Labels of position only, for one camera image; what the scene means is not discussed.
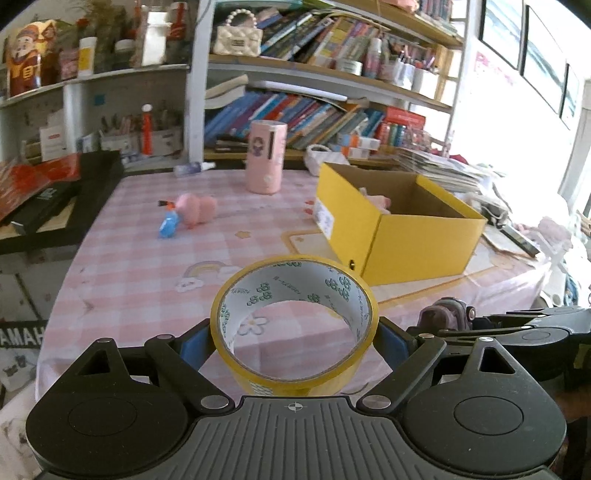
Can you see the red slim bottle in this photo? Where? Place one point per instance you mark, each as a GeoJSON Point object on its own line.
{"type": "Point", "coordinates": [147, 131]}

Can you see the white side shelf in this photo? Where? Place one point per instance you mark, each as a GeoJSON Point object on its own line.
{"type": "Point", "coordinates": [69, 106]}

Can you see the cream quilted handbag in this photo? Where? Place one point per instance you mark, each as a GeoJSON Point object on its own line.
{"type": "Point", "coordinates": [238, 39]}

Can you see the white box red label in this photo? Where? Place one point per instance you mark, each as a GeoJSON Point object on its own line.
{"type": "Point", "coordinates": [52, 143]}

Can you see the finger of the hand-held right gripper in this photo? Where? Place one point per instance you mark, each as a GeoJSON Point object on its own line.
{"type": "Point", "coordinates": [526, 334]}
{"type": "Point", "coordinates": [545, 317]}

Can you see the mauve plastic object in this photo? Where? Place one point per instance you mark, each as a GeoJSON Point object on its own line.
{"type": "Point", "coordinates": [443, 314]}

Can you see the orange white carton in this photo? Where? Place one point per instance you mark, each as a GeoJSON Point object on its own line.
{"type": "Point", "coordinates": [351, 152]}
{"type": "Point", "coordinates": [362, 142]}

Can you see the small spray bottle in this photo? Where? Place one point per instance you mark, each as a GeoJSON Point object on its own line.
{"type": "Point", "coordinates": [194, 169]}

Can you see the row of leaning books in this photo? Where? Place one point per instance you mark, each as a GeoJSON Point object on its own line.
{"type": "Point", "coordinates": [295, 120]}

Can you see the black case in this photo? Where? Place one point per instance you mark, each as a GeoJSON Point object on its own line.
{"type": "Point", "coordinates": [87, 194]}

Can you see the row of upright books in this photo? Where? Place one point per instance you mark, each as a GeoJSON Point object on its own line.
{"type": "Point", "coordinates": [318, 37]}

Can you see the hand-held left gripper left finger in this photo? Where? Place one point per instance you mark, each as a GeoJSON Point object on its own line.
{"type": "Point", "coordinates": [194, 346]}

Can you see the framed picture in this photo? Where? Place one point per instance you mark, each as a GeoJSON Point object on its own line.
{"type": "Point", "coordinates": [545, 60]}
{"type": "Point", "coordinates": [501, 32]}

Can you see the pink checked tablecloth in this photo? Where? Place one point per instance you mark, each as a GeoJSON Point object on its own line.
{"type": "Point", "coordinates": [138, 267]}

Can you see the white pen holders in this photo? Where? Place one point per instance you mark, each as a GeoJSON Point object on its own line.
{"type": "Point", "coordinates": [415, 76]}

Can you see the yellow adhesive tape roll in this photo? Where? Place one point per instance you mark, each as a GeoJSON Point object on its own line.
{"type": "Point", "coordinates": [286, 281]}

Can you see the white bookshelf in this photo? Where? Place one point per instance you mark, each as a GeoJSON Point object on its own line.
{"type": "Point", "coordinates": [196, 92]}

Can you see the white cup yellow label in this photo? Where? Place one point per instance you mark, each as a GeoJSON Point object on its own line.
{"type": "Point", "coordinates": [87, 57]}

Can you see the red book box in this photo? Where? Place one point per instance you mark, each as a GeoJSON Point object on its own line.
{"type": "Point", "coordinates": [404, 122]}

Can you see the small pink plush toy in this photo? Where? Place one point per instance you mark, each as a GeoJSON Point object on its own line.
{"type": "Point", "coordinates": [198, 208]}

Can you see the lying thick book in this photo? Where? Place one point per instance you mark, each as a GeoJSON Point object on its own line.
{"type": "Point", "coordinates": [226, 92]}

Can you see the yellow cardboard box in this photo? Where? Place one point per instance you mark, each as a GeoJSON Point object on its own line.
{"type": "Point", "coordinates": [415, 249]}

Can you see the white gift bag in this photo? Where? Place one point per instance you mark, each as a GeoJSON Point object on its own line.
{"type": "Point", "coordinates": [152, 39]}

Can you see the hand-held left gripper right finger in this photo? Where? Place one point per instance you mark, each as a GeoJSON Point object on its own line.
{"type": "Point", "coordinates": [391, 341]}

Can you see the small blue bottle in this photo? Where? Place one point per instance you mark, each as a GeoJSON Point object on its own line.
{"type": "Point", "coordinates": [168, 227]}

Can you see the pink cylinder container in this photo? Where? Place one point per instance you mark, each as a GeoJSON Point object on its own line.
{"type": "Point", "coordinates": [265, 157]}

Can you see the black flat device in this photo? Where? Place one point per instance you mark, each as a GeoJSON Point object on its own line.
{"type": "Point", "coordinates": [519, 240]}

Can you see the red patterned box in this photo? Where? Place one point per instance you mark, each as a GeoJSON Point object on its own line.
{"type": "Point", "coordinates": [32, 182]}

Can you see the stack of papers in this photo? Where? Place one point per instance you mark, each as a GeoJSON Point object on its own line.
{"type": "Point", "coordinates": [438, 168]}

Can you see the red gold figurine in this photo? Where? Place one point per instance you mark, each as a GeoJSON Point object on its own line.
{"type": "Point", "coordinates": [30, 60]}

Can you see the pink plush paw toy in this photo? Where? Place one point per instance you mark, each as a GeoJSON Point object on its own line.
{"type": "Point", "coordinates": [381, 201]}

